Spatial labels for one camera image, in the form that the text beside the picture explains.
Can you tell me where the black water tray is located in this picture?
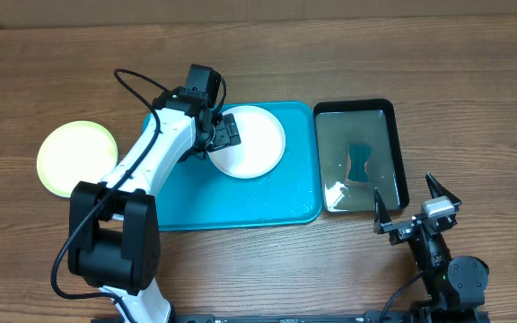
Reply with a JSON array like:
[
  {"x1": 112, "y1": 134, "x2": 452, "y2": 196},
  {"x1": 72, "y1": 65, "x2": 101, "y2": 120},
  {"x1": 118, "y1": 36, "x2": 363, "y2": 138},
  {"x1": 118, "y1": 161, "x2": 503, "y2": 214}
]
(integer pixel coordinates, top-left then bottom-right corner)
[{"x1": 313, "y1": 99, "x2": 409, "y2": 214}]

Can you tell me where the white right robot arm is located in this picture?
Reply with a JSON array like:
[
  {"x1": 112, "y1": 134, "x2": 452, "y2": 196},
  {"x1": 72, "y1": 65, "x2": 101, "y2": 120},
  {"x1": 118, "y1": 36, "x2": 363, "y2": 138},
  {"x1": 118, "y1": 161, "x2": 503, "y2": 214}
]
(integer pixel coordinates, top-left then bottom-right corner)
[{"x1": 373, "y1": 173, "x2": 489, "y2": 322}]

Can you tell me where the teal plastic tray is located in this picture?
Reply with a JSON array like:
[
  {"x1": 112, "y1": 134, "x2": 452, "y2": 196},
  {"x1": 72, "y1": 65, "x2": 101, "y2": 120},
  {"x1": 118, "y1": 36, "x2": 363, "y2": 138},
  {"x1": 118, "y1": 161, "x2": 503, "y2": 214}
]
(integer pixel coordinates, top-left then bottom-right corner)
[{"x1": 156, "y1": 101, "x2": 322, "y2": 231}]

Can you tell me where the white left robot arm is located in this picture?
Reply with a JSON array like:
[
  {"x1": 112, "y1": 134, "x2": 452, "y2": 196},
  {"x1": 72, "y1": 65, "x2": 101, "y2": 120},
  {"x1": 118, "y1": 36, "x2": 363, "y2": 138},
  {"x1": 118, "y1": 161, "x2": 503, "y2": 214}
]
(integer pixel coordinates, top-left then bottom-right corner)
[{"x1": 50, "y1": 65, "x2": 241, "y2": 322}]

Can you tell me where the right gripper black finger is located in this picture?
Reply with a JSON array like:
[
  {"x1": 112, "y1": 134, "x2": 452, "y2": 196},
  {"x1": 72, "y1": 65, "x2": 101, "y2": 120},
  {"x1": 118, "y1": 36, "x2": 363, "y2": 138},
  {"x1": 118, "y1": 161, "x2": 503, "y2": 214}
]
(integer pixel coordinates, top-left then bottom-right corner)
[
  {"x1": 373, "y1": 188, "x2": 392, "y2": 233},
  {"x1": 425, "y1": 173, "x2": 461, "y2": 206}
]

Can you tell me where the white plate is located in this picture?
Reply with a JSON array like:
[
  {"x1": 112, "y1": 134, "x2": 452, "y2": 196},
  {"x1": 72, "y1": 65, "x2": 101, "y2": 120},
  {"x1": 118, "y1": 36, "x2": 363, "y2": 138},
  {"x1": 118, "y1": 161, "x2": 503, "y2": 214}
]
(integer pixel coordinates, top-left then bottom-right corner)
[{"x1": 209, "y1": 105, "x2": 285, "y2": 179}]

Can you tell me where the yellow plate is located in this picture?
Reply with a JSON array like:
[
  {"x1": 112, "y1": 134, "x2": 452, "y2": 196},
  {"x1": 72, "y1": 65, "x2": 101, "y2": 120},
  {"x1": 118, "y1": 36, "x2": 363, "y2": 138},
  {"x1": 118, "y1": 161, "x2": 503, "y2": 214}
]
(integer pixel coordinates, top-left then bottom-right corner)
[{"x1": 36, "y1": 120, "x2": 118, "y2": 198}]

